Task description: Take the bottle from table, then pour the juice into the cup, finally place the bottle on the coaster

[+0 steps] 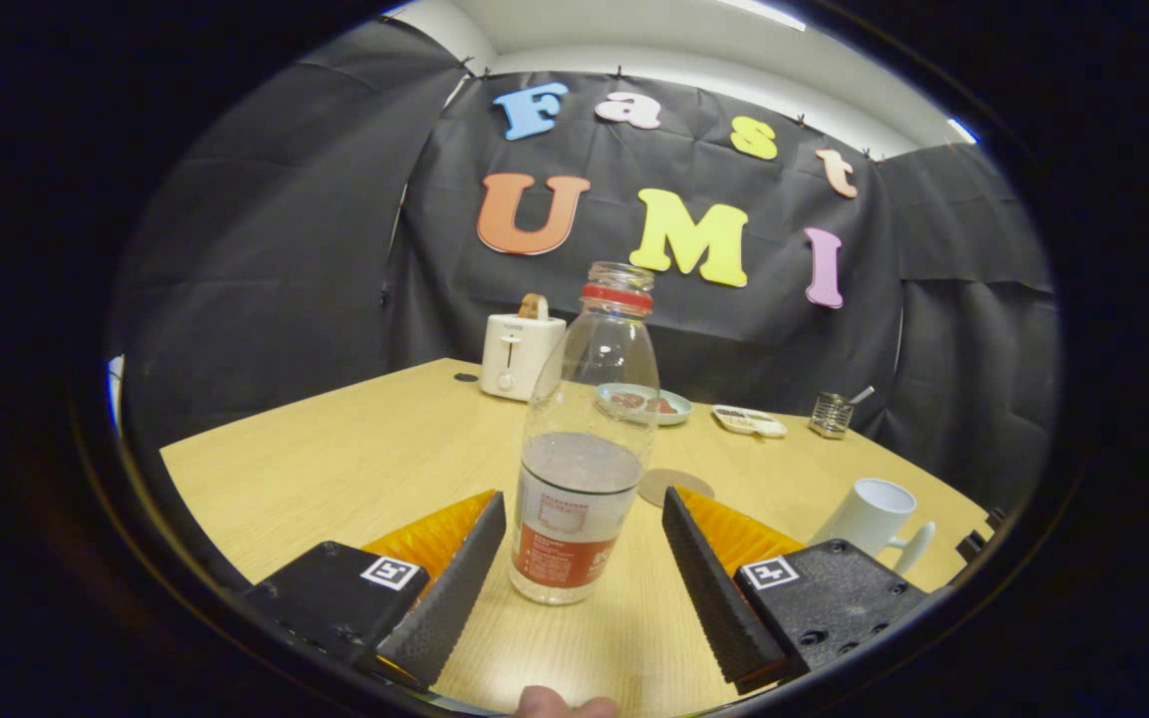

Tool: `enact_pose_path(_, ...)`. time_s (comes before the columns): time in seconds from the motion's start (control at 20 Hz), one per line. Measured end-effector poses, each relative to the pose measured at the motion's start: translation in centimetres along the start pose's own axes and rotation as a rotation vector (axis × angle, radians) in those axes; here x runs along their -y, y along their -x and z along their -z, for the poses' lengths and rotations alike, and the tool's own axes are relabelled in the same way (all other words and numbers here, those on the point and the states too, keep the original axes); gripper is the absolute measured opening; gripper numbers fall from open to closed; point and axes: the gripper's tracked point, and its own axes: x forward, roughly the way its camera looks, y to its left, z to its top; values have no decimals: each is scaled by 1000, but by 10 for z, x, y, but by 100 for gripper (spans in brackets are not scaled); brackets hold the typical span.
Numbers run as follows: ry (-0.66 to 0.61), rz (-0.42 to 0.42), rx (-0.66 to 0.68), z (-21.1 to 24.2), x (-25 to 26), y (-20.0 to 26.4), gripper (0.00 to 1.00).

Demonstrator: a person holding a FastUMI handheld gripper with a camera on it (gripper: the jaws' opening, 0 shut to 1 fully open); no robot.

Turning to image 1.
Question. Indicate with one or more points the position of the clear plastic juice bottle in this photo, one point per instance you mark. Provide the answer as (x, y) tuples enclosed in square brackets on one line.
[(574, 519)]

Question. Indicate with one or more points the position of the white cup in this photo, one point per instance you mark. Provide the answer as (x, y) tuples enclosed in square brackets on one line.
[(869, 514)]

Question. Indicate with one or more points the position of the black table clamp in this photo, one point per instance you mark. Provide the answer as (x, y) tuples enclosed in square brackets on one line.
[(994, 518), (971, 546)]

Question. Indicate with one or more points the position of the small ceiling light panel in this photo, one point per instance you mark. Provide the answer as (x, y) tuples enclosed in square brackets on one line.
[(963, 131)]

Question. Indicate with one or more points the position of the small glass jar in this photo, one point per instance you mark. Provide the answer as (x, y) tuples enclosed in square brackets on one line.
[(831, 417)]

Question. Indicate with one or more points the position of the long ceiling light panel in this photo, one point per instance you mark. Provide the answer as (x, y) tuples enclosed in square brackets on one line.
[(764, 13)]

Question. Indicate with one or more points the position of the round brown coaster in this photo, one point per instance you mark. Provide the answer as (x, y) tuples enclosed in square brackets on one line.
[(686, 481)]

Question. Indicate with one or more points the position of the white divided dish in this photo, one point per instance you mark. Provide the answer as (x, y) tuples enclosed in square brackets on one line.
[(749, 421)]

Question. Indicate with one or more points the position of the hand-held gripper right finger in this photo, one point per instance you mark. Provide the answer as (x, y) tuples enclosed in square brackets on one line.
[(719, 598)]

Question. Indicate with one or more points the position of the pale blue plate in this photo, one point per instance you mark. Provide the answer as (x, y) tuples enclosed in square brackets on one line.
[(679, 411)]

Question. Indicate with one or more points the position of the black backdrop cloth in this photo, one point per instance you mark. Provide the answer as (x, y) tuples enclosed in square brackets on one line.
[(335, 249)]

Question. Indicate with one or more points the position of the white toaster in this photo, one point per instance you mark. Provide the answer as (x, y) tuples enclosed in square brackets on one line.
[(520, 354)]

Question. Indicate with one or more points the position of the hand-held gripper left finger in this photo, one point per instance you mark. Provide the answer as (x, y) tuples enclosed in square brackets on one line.
[(455, 598)]

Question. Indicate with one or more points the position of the brown meat pieces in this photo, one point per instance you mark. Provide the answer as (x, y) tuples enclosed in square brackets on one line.
[(664, 406)]

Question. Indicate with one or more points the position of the metal spoon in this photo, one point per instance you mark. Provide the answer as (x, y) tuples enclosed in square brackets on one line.
[(864, 394)]

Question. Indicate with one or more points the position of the wooden table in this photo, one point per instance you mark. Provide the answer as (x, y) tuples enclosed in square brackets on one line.
[(335, 469)]

